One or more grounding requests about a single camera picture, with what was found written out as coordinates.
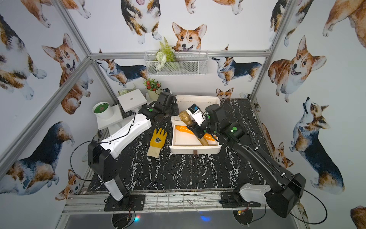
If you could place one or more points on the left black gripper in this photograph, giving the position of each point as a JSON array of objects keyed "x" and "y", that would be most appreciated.
[{"x": 168, "y": 101}]

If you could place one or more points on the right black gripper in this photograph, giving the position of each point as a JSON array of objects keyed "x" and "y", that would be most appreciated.
[{"x": 197, "y": 130}]

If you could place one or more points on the orange microphone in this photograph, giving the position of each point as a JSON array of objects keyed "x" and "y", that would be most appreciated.
[{"x": 186, "y": 130}]

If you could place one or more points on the gold microphone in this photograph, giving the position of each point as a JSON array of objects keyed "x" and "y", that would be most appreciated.
[{"x": 184, "y": 116}]

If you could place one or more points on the white drawer cabinet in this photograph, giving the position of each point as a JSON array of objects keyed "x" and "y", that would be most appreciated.
[{"x": 185, "y": 143}]

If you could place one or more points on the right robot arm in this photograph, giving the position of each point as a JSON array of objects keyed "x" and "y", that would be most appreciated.
[{"x": 283, "y": 189}]

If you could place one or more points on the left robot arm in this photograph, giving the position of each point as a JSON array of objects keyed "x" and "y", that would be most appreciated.
[{"x": 102, "y": 156}]

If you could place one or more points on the green pot red flowers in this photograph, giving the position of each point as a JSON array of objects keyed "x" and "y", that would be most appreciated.
[{"x": 153, "y": 88}]

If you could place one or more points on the white stepped display shelf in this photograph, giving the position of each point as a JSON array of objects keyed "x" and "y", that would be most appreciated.
[{"x": 131, "y": 101}]

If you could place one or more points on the yellow work glove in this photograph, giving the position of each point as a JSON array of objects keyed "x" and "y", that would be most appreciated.
[{"x": 157, "y": 143}]

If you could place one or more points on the small white flower plant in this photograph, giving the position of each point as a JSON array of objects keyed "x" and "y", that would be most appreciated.
[{"x": 125, "y": 91}]

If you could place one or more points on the green fern plant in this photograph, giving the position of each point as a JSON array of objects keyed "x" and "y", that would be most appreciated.
[{"x": 165, "y": 54}]

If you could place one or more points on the white cup green inside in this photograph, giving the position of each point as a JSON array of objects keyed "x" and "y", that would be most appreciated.
[{"x": 103, "y": 110}]

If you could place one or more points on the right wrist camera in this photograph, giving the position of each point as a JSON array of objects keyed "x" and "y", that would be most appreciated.
[{"x": 196, "y": 113}]

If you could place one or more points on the white wire wall basket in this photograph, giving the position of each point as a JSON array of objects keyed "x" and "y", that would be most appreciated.
[{"x": 187, "y": 63}]

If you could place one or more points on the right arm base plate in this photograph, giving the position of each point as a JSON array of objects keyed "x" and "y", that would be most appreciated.
[{"x": 234, "y": 200}]

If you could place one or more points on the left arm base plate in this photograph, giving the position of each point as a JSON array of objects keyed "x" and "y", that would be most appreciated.
[{"x": 134, "y": 202}]

